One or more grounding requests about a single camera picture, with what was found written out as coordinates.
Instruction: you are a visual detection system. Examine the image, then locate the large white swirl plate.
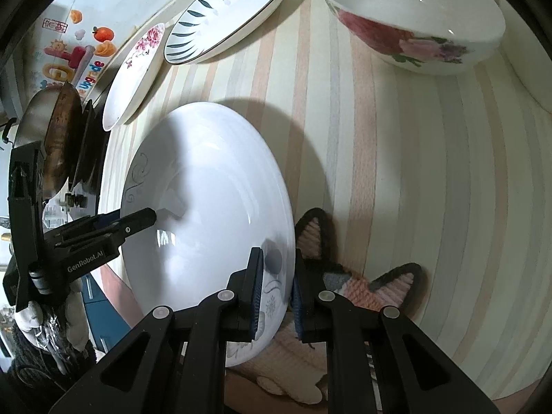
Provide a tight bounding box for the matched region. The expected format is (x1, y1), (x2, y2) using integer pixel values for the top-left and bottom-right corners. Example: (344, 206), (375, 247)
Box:
(121, 102), (296, 366)

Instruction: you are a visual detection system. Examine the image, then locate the white pink flower plate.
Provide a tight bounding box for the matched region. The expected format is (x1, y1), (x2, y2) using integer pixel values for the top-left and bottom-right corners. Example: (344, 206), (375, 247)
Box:
(102, 22), (167, 132)

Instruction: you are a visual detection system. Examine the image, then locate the gloved left hand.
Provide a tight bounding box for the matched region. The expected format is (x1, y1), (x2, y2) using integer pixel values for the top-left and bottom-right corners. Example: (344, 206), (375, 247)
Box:
(14, 278), (89, 352)

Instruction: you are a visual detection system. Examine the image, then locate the cat shaped knitted coaster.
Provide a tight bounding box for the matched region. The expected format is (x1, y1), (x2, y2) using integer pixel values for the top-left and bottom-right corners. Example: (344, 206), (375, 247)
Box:
(234, 207), (426, 406)

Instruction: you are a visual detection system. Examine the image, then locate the black gas stove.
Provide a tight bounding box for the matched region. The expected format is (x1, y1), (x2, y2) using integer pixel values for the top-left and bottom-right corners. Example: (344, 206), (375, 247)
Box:
(65, 100), (108, 208)

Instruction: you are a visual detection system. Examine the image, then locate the steel pot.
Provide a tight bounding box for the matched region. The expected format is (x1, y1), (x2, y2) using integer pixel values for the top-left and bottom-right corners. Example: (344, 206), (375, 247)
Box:
(1, 87), (61, 148)

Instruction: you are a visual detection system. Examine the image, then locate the white blue leaf plate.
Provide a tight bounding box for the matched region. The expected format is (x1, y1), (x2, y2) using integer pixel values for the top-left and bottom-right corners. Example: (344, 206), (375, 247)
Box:
(164, 0), (283, 66)

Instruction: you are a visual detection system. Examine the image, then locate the white red flower bowl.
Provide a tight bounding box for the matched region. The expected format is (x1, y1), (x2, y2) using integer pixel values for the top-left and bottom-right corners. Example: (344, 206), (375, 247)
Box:
(325, 0), (505, 76)

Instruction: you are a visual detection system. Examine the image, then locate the colourful fruit wall sticker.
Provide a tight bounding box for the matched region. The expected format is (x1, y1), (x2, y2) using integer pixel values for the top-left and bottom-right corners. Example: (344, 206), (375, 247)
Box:
(28, 5), (118, 101)

